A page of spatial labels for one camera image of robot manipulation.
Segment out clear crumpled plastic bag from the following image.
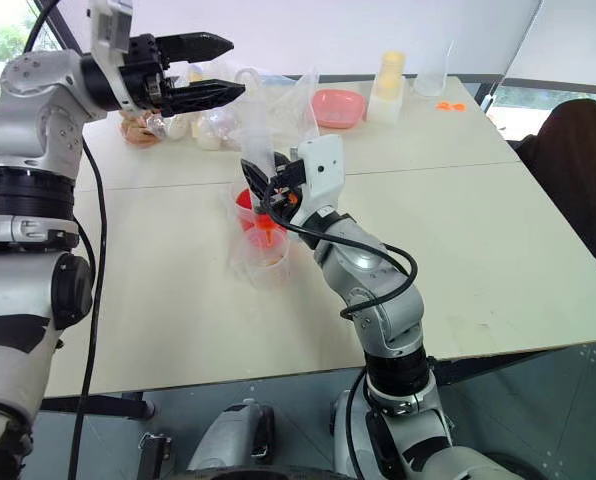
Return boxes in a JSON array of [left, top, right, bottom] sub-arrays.
[[265, 63, 325, 147]]

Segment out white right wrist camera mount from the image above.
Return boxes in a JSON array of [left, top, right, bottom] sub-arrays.
[[289, 133, 348, 227]]

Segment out bagged white buns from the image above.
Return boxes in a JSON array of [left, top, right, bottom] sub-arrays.
[[191, 107, 243, 152]]

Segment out yellow plastic bottle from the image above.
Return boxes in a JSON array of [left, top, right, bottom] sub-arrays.
[[376, 50, 408, 101]]

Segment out person in dark clothing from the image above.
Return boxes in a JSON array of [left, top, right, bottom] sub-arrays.
[[515, 98, 596, 281]]

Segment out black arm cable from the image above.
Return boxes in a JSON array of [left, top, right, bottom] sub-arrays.
[[22, 0, 109, 480], [265, 197, 420, 321]]

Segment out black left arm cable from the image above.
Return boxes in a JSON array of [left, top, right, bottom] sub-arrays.
[[22, 0, 109, 480]]

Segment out silver rounded robot part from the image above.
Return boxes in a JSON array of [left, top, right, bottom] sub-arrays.
[[186, 398, 276, 472]]

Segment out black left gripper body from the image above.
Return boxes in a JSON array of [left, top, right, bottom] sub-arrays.
[[120, 33, 179, 119]]

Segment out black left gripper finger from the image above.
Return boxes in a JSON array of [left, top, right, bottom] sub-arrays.
[[155, 31, 236, 64], [163, 79, 247, 119]]

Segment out black table frame bar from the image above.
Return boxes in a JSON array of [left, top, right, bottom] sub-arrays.
[[36, 390, 157, 422]]

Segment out white bottle holder block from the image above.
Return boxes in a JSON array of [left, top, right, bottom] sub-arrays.
[[366, 74, 407, 126]]

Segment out clear cup with red liquid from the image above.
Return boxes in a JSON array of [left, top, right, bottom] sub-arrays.
[[223, 185, 262, 274]]

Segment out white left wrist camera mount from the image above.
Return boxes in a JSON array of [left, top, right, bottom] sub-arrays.
[[86, 0, 135, 112]]

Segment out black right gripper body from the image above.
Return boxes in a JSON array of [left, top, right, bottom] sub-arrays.
[[267, 160, 307, 216]]

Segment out metal table bracket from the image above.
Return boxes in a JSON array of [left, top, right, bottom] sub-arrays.
[[136, 431, 173, 480]]

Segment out clear plastic cup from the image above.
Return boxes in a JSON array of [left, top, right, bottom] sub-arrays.
[[240, 223, 294, 291]]

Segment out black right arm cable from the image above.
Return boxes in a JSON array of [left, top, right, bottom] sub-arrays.
[[265, 197, 420, 321]]

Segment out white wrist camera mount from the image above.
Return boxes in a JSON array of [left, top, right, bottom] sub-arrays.
[[289, 133, 348, 227], [86, 0, 135, 112]]

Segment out bagged brown bread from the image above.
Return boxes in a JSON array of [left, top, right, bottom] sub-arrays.
[[119, 110, 190, 149]]

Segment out pink plastic bowl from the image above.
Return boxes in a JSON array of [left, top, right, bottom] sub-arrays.
[[311, 89, 369, 131]]

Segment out clear measuring beaker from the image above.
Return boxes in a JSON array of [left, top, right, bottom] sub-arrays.
[[411, 39, 455, 98]]

